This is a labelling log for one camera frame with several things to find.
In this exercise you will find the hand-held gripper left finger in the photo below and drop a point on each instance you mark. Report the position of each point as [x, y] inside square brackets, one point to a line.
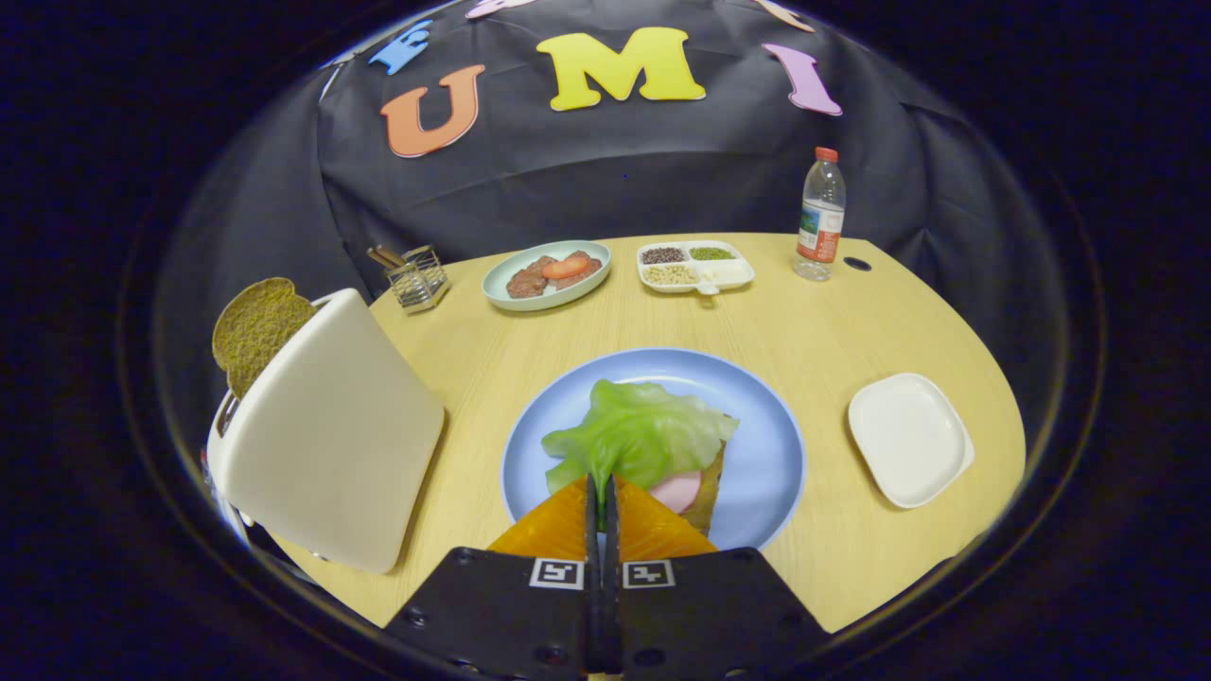
[501, 615]

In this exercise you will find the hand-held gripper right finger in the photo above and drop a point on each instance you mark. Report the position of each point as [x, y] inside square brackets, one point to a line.
[710, 615]

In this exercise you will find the green lettuce leaf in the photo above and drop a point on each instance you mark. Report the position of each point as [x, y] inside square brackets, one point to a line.
[643, 430]

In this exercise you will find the brown toasted bread slice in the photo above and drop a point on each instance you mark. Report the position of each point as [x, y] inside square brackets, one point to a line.
[255, 331]

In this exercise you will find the brown bread slice with ham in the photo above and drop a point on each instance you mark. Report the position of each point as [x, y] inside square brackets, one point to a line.
[710, 492]

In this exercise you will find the pink ham slice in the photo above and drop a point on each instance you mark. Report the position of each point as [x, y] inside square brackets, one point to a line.
[676, 492]

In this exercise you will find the blue round plate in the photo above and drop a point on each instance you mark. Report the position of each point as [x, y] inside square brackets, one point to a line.
[757, 445]

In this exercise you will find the white toaster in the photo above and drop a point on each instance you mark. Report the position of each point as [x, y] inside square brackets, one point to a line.
[331, 445]

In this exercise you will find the small white square dish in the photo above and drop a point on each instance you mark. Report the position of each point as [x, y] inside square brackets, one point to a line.
[908, 440]

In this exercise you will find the pale green plate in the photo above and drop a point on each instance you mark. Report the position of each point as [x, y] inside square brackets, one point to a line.
[506, 301]

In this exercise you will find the brown meat slice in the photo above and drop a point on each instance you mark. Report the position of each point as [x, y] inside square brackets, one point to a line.
[591, 267]
[525, 285]

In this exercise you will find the white divided condiment tray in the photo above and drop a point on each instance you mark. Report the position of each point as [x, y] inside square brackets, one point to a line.
[724, 274]

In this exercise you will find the red tomato slice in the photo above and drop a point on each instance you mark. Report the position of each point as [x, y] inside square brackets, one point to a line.
[566, 268]

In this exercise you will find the clear water bottle red cap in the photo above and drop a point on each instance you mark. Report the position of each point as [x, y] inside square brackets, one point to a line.
[819, 227]

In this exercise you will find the black backdrop cloth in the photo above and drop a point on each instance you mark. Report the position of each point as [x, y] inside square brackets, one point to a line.
[615, 170]

